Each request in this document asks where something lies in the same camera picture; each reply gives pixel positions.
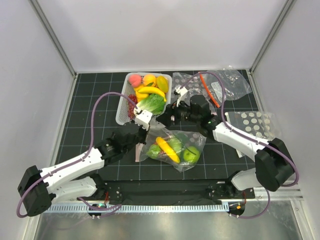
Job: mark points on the yellow starfruit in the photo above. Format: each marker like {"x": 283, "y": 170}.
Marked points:
{"x": 162, "y": 83}

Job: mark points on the left aluminium frame post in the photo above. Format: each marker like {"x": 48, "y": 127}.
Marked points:
{"x": 52, "y": 35}

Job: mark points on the pink zipper clear bag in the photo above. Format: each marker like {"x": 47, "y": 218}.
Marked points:
{"x": 187, "y": 138}

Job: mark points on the red grape bunch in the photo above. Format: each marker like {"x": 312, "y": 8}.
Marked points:
{"x": 131, "y": 106}

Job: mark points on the orange zipper clear bag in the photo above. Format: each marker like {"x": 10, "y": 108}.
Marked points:
{"x": 234, "y": 83}

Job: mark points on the yellow bell pepper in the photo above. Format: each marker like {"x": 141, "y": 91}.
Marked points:
{"x": 140, "y": 96}

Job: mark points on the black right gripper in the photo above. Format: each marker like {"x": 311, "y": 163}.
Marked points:
{"x": 171, "y": 110}

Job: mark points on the pink peach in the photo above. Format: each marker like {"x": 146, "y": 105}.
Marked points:
{"x": 135, "y": 80}

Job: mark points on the white dotted zip bag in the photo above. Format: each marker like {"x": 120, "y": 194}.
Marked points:
{"x": 256, "y": 123}

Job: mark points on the white perforated plastic basket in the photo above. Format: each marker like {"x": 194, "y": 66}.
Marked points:
{"x": 123, "y": 106}

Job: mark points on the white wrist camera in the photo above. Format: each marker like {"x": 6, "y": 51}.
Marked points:
{"x": 142, "y": 118}
{"x": 181, "y": 93}

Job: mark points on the green apple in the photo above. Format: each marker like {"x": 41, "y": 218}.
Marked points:
{"x": 191, "y": 155}

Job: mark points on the slotted cable duct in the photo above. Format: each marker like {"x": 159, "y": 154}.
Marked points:
{"x": 82, "y": 208}

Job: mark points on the aluminium frame rail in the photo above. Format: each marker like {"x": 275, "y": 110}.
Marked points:
{"x": 285, "y": 10}

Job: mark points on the yellow orange peach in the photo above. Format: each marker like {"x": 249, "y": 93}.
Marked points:
{"x": 149, "y": 80}

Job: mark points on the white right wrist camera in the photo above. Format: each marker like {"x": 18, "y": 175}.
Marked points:
{"x": 181, "y": 93}

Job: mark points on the napa cabbage lettuce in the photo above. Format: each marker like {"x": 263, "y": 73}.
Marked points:
{"x": 154, "y": 103}

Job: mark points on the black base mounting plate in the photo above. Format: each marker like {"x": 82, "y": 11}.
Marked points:
{"x": 168, "y": 192}

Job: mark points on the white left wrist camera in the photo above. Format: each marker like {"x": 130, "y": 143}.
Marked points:
{"x": 142, "y": 118}

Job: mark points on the long yellow banana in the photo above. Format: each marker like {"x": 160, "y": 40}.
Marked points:
{"x": 164, "y": 146}

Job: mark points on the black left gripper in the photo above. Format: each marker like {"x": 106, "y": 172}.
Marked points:
{"x": 144, "y": 132}

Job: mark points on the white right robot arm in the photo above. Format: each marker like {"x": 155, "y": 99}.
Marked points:
{"x": 273, "y": 163}

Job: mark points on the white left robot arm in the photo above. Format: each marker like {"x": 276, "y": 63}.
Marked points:
{"x": 37, "y": 186}

